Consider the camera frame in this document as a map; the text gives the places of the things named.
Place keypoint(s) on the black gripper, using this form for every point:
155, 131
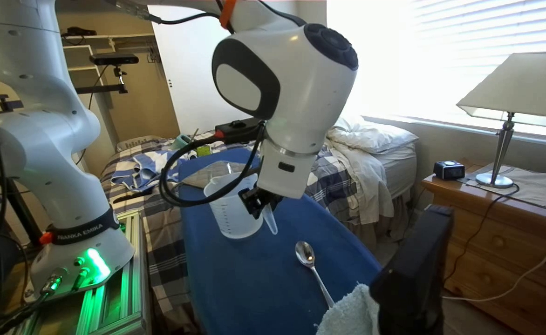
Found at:
272, 200

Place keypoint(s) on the clear plastic measuring jug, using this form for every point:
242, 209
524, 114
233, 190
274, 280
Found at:
237, 216

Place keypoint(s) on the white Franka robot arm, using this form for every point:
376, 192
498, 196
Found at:
296, 81

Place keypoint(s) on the beige quilted pot holder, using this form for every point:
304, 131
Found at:
199, 174

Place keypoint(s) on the metal spoon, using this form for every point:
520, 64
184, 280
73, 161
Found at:
306, 254

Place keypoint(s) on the small green item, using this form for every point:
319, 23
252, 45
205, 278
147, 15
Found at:
201, 149

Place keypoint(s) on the blue ironing board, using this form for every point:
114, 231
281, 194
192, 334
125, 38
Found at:
253, 280

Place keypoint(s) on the plaid bed blanket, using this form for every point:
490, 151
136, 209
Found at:
160, 242

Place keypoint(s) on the blue cloth garment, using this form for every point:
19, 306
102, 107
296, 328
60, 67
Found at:
143, 168

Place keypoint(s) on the white bed sheet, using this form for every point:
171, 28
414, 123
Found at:
371, 187

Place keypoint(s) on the white pillow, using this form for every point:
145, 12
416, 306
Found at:
376, 136

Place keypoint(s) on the white towel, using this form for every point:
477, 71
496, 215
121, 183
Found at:
348, 317

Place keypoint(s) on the black upright block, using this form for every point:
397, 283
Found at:
414, 267

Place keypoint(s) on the small black alarm clock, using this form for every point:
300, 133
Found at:
449, 170

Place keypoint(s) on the black stand pole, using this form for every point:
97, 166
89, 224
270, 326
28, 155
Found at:
20, 215

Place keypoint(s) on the wooden nightstand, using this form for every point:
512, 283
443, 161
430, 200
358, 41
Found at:
501, 248

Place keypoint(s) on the white window blinds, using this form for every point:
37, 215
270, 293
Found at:
458, 56

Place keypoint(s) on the pale nightstand mat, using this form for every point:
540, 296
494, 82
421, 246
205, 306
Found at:
533, 187

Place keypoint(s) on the table lamp with cream shade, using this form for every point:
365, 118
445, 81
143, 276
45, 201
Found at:
520, 86

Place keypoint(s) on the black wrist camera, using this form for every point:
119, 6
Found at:
237, 131

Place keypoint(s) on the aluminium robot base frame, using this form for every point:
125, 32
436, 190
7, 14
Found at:
114, 304

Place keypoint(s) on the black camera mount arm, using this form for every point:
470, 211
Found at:
101, 88

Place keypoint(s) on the black bar camera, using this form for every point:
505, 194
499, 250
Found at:
114, 58

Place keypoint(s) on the white wall shelf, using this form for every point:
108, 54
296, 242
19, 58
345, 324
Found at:
110, 38

